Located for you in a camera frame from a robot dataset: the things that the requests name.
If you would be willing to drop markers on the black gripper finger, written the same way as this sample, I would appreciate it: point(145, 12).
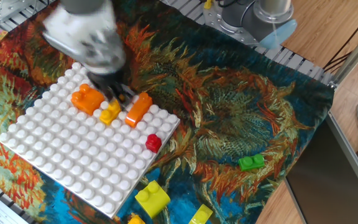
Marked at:
point(126, 95)
point(110, 93)

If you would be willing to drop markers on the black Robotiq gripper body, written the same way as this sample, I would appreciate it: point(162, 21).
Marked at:
point(106, 79)

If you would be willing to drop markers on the slim orange sloped block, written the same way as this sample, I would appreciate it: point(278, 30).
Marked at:
point(138, 111)

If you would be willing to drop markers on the slim yellow four-stud block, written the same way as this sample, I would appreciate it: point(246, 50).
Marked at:
point(109, 115)

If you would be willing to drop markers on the orange two-stud block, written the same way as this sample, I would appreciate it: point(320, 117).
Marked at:
point(87, 100)

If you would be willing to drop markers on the small red block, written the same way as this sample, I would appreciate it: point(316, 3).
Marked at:
point(153, 143)

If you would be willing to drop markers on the white studded baseplate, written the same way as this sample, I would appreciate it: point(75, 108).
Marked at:
point(79, 146)

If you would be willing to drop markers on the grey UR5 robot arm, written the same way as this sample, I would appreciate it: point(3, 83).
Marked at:
point(259, 18)

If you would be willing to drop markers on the white and silver wrist adapter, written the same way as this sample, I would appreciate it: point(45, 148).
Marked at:
point(82, 34)

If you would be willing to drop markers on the large lime two-stud block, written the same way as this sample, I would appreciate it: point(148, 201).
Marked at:
point(152, 199)

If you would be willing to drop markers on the perforated metal plate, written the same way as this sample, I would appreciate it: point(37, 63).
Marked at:
point(8, 9)

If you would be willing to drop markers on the small yellow object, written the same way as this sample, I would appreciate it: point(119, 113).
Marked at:
point(208, 3)

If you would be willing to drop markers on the large yellow four-stud block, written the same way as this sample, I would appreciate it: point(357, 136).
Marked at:
point(135, 220)

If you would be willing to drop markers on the small lime single-stud block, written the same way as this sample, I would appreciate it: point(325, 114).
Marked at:
point(200, 214)

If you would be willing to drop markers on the small green two-stud block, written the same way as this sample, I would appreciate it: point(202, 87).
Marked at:
point(251, 162)

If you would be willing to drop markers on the colourful sunflower pattern rug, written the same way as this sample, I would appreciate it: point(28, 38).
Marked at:
point(275, 109)

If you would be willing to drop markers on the black monitor panel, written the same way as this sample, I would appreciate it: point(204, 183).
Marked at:
point(328, 180)

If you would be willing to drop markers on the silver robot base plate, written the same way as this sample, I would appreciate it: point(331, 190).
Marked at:
point(219, 25)

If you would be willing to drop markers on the aluminium frame beam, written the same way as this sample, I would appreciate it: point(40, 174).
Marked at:
point(353, 59)

